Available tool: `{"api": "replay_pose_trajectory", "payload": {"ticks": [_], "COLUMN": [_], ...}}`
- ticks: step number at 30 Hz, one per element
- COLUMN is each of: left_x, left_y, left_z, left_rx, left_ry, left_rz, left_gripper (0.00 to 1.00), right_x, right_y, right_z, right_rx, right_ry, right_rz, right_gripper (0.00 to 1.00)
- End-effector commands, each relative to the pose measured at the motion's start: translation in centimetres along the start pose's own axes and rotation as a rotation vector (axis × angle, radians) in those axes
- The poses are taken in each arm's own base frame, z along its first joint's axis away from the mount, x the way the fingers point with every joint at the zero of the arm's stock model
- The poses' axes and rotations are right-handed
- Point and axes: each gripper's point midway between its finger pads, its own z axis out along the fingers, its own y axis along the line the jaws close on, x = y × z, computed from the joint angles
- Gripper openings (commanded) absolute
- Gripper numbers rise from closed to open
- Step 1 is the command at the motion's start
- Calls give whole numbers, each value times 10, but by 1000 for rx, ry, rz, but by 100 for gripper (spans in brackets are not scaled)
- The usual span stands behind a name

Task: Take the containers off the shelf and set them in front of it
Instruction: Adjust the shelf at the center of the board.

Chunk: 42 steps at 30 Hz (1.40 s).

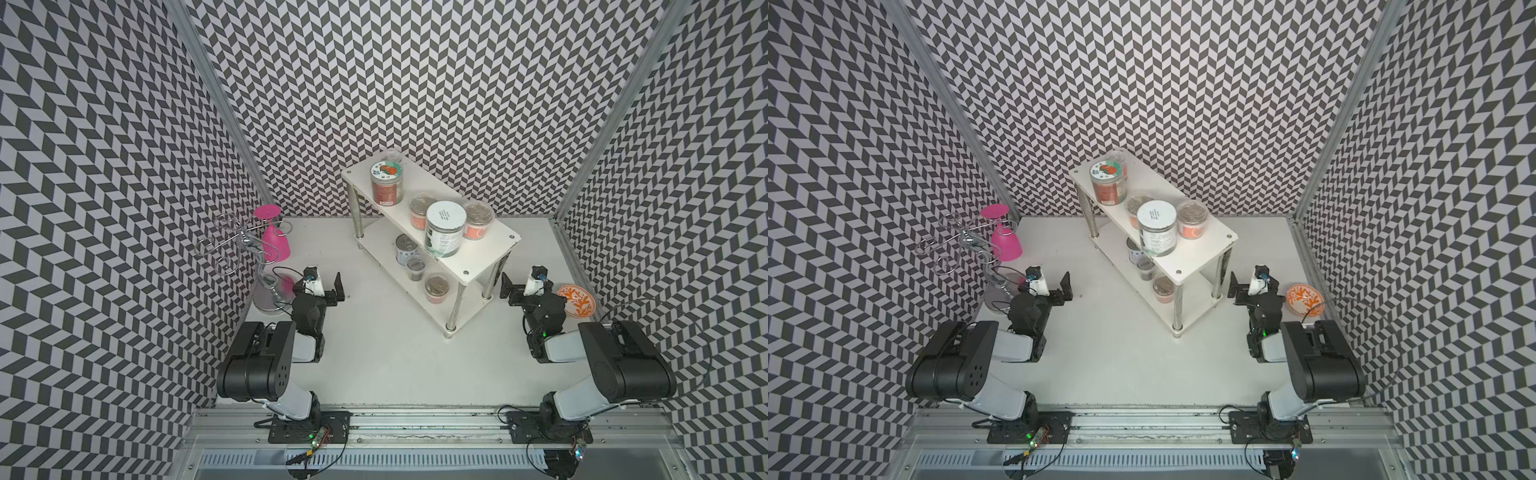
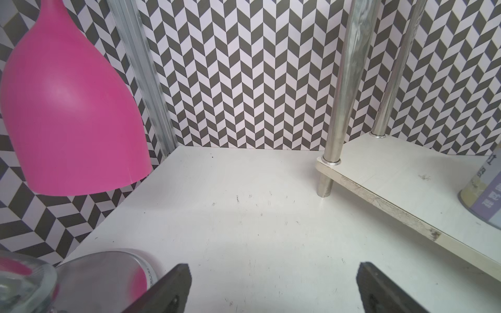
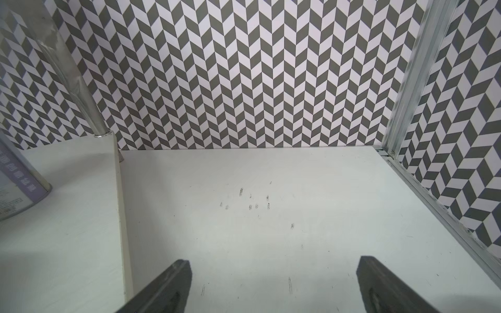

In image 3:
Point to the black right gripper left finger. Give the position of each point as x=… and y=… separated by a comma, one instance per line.
x=168, y=292

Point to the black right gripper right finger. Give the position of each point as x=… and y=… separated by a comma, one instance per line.
x=383, y=291

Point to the white two-tier shelf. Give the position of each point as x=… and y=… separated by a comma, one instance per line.
x=65, y=253

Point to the purple label tin can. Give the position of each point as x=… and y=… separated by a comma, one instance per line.
x=22, y=186

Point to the aluminium corner post right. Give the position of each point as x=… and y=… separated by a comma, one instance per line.
x=433, y=30

